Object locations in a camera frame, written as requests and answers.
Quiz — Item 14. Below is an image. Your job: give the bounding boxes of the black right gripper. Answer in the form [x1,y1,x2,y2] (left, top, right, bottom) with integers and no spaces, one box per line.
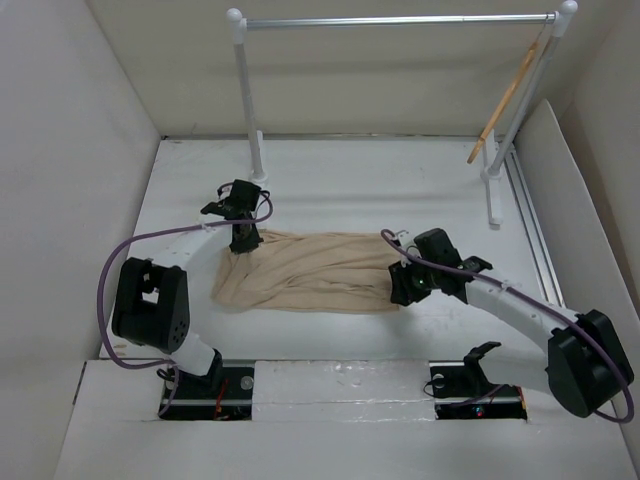
[388,253,439,306]

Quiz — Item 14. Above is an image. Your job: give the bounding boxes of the beige trousers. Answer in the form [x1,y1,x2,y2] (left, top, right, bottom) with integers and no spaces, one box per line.
[211,229,400,314]

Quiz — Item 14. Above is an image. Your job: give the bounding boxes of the wooden clothes hanger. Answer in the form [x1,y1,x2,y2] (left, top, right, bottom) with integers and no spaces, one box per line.
[466,40,539,164]

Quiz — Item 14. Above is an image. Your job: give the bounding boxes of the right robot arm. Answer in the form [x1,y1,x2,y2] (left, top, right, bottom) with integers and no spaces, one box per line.
[380,228,635,424]

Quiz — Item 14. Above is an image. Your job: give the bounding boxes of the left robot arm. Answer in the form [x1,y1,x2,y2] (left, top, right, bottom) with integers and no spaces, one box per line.
[99,180,273,397]

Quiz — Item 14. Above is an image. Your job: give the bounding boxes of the white clothes rack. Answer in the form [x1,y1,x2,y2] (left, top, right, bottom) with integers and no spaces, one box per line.
[226,1,579,228]

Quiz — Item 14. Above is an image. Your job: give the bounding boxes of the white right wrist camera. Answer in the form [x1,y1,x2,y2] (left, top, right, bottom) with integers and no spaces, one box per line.
[394,229,420,256]

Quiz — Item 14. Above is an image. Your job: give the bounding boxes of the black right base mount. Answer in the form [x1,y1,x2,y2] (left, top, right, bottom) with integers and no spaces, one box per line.
[423,341,528,421]

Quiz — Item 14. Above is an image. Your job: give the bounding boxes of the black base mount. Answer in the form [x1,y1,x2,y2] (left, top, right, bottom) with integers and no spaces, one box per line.
[423,341,528,421]
[158,365,254,422]

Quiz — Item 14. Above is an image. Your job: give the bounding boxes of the aluminium rail right side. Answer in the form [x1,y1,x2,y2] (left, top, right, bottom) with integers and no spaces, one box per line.
[504,147,565,307]

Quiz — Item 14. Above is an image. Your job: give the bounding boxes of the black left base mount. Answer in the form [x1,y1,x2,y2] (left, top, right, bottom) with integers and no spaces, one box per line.
[158,365,254,422]

